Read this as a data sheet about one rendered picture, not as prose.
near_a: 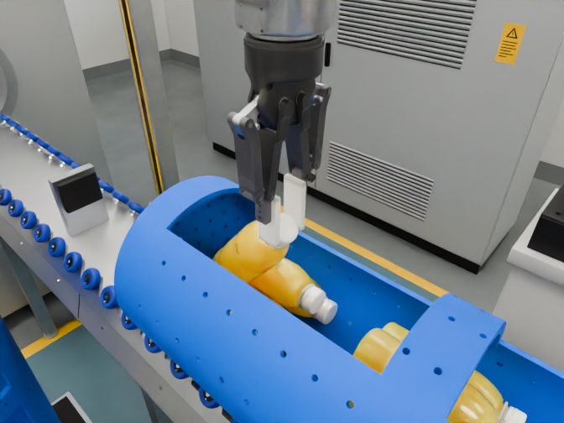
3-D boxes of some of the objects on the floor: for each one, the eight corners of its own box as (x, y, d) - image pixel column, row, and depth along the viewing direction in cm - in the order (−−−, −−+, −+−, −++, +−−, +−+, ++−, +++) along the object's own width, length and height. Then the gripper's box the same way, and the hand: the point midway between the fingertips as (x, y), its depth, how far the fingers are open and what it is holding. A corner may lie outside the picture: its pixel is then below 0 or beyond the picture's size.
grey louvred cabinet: (255, 129, 372) (247, -70, 288) (510, 233, 254) (623, -53, 170) (206, 151, 340) (181, -66, 256) (473, 281, 221) (590, -44, 138)
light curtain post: (197, 337, 193) (110, -161, 94) (206, 345, 189) (124, -164, 91) (186, 346, 189) (83, -165, 90) (195, 353, 186) (97, -167, 87)
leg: (54, 326, 198) (3, 216, 161) (60, 333, 194) (9, 222, 158) (42, 334, 194) (-14, 223, 158) (48, 342, 191) (-8, 230, 155)
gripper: (310, 12, 46) (301, 195, 60) (185, 39, 36) (209, 253, 50) (368, 23, 42) (346, 216, 56) (247, 57, 32) (255, 284, 46)
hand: (282, 211), depth 51 cm, fingers closed on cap, 4 cm apart
